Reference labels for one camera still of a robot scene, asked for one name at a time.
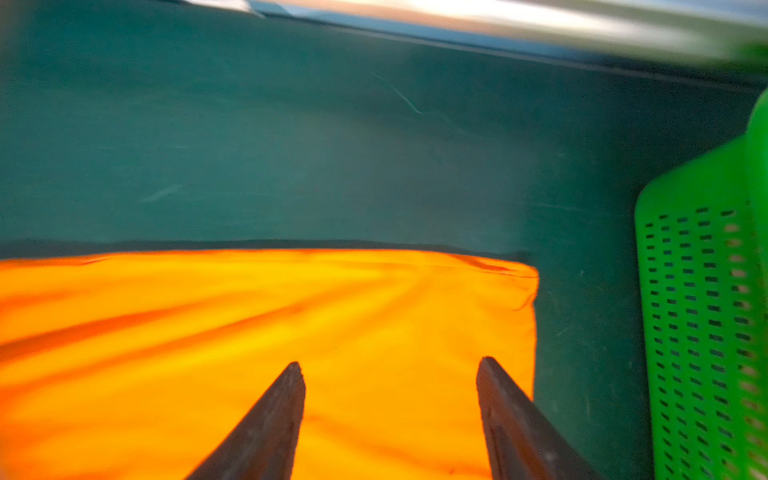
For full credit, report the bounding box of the green plastic basket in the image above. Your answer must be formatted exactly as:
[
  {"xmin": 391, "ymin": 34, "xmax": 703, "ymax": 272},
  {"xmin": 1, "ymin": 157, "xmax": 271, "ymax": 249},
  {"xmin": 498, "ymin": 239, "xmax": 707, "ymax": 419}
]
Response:
[{"xmin": 635, "ymin": 97, "xmax": 767, "ymax": 479}]

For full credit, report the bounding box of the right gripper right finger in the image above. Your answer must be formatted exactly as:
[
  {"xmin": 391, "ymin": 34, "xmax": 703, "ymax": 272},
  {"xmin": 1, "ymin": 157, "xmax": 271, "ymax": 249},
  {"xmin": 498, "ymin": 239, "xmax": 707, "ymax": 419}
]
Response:
[{"xmin": 476, "ymin": 357, "xmax": 600, "ymax": 479}]

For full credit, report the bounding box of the aluminium back frame rail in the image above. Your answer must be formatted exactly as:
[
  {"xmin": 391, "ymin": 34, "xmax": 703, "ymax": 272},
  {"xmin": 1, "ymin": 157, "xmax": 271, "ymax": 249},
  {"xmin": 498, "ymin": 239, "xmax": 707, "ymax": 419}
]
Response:
[{"xmin": 206, "ymin": 1, "xmax": 767, "ymax": 70}]

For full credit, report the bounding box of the orange t shirt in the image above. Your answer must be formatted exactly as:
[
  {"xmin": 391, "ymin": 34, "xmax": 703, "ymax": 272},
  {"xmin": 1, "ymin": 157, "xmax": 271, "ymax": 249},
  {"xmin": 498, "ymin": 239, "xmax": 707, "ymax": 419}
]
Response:
[{"xmin": 1, "ymin": 250, "xmax": 539, "ymax": 479}]

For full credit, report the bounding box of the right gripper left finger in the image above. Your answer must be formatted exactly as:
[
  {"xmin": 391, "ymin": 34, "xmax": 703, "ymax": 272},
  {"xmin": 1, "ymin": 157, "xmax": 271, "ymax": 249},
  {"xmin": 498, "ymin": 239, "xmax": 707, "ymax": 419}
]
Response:
[{"xmin": 187, "ymin": 362, "xmax": 306, "ymax": 480}]

